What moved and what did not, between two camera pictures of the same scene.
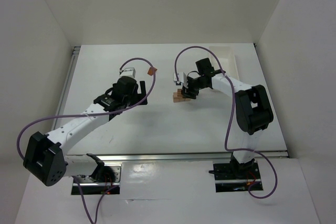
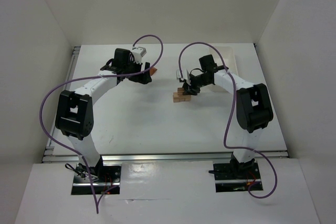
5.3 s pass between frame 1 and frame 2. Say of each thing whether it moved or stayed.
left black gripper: moved
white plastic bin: stayed
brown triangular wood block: stayed
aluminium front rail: stayed
